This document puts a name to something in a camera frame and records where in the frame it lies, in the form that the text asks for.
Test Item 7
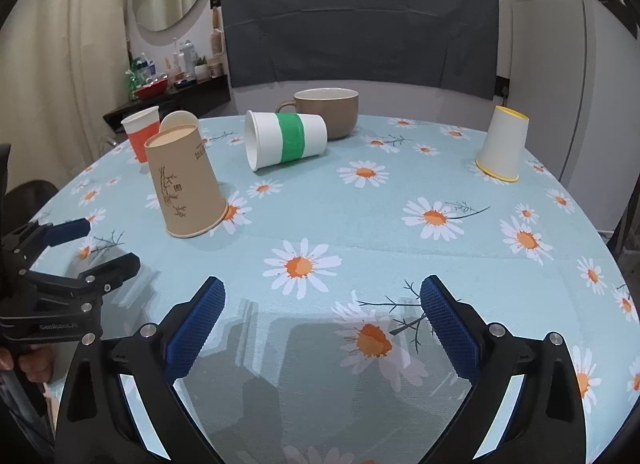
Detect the brown kraft paper cup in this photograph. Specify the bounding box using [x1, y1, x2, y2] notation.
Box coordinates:
[144, 125, 228, 238]

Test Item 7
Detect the white cup red sleeve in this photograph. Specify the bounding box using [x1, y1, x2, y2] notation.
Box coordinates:
[122, 106, 160, 163]

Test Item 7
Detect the plain white paper cup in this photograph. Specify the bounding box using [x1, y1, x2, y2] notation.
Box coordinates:
[160, 110, 200, 132]

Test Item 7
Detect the white cup green band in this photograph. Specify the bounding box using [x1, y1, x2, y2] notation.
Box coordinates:
[244, 111, 328, 172]

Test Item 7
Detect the white cup yellow rim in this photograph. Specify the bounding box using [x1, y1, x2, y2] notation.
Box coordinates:
[475, 106, 529, 182]

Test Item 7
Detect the person's left hand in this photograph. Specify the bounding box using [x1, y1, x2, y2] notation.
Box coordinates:
[0, 345, 54, 384]

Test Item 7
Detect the clear acrylic chair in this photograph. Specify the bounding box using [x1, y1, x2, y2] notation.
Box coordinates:
[98, 134, 124, 155]

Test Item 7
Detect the red bowl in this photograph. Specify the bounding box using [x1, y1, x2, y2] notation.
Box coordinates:
[134, 80, 168, 101]

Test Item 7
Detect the green plastic bottle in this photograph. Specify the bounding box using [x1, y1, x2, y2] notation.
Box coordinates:
[125, 62, 141, 101]

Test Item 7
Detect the small potted plant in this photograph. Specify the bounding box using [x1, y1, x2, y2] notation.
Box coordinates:
[194, 56, 210, 82]

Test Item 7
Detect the daisy print blue tablecloth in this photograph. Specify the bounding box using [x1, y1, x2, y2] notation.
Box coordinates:
[37, 116, 639, 463]

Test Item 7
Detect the wooden vase bottle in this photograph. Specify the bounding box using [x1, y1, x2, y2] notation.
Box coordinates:
[210, 6, 224, 57]

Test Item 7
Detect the brown ceramic mug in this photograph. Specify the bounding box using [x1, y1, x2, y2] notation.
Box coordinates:
[276, 88, 359, 140]

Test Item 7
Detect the white refrigerator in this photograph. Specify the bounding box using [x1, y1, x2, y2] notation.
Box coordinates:
[508, 0, 639, 231]

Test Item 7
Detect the dark grey cloth cover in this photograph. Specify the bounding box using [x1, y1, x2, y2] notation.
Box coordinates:
[221, 0, 499, 99]

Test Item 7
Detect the black wall shelf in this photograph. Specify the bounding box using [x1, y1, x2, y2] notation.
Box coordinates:
[103, 75, 231, 132]

